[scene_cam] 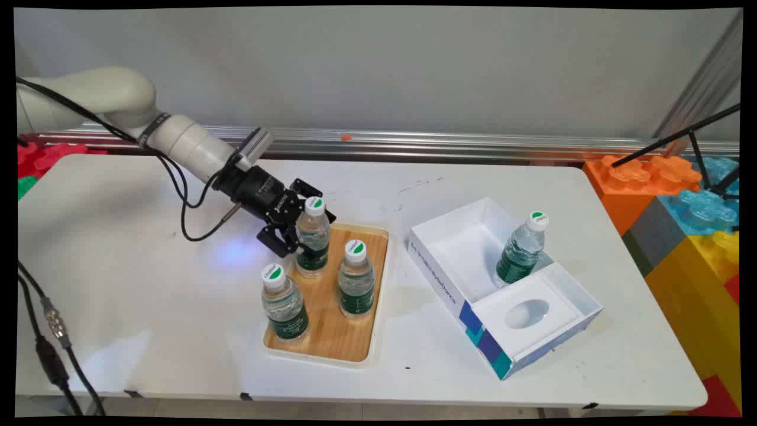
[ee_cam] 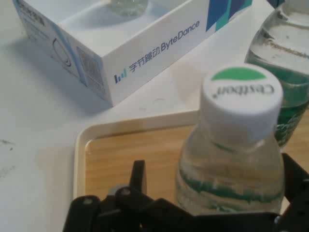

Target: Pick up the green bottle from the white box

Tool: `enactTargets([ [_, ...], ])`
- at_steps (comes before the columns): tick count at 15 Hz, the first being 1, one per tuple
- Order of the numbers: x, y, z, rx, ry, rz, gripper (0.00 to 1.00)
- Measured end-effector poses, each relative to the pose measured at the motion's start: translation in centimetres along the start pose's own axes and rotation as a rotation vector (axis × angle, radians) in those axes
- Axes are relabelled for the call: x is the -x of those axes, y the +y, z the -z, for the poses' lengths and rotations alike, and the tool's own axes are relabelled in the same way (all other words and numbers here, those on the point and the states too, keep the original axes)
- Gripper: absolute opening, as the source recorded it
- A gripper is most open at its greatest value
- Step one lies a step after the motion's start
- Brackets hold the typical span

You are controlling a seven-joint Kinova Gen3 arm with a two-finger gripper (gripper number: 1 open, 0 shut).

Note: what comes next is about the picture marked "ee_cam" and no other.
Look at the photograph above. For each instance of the white tray wood-look base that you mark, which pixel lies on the white tray wood-look base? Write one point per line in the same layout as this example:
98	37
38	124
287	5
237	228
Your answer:
120	157

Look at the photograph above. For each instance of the clear water bottle white cap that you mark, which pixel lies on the clear water bottle white cap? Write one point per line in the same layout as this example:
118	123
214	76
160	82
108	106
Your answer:
231	169

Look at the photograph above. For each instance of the white ByteDance cardboard box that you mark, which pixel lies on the white ByteDance cardboard box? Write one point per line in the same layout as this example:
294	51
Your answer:
149	46

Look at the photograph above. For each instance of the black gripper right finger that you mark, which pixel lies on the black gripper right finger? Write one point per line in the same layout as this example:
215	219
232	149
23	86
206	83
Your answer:
298	193

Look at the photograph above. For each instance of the clear water bottle green label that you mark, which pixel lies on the clear water bottle green label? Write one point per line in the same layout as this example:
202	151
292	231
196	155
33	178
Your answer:
280	53

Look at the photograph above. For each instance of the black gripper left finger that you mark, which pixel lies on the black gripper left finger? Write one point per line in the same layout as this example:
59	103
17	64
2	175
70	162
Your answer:
135	207

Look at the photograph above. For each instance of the dark blue object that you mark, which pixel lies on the dark blue object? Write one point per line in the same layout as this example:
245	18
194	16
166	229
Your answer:
276	2

